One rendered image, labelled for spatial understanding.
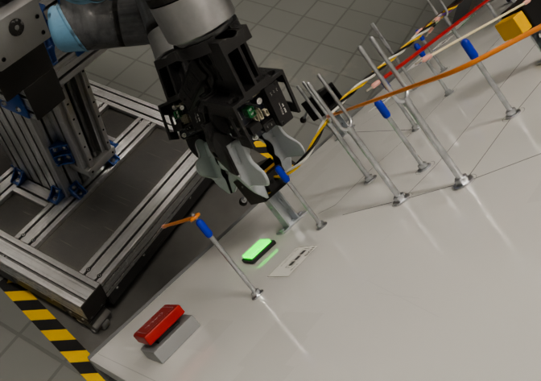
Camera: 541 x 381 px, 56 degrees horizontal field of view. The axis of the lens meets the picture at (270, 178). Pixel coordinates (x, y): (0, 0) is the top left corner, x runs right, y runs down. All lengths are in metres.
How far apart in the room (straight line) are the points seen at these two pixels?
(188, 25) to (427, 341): 0.34
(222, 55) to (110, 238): 1.34
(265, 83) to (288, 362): 0.27
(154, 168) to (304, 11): 1.58
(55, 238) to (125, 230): 0.24
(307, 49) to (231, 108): 2.36
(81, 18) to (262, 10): 2.34
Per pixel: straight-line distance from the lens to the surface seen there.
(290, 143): 0.59
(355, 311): 0.37
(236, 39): 0.50
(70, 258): 1.80
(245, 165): 0.58
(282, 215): 0.66
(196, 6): 0.49
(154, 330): 0.57
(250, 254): 0.64
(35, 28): 1.15
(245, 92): 0.50
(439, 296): 0.32
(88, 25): 0.88
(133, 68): 2.80
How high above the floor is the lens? 1.64
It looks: 49 degrees down
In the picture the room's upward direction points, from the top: straight up
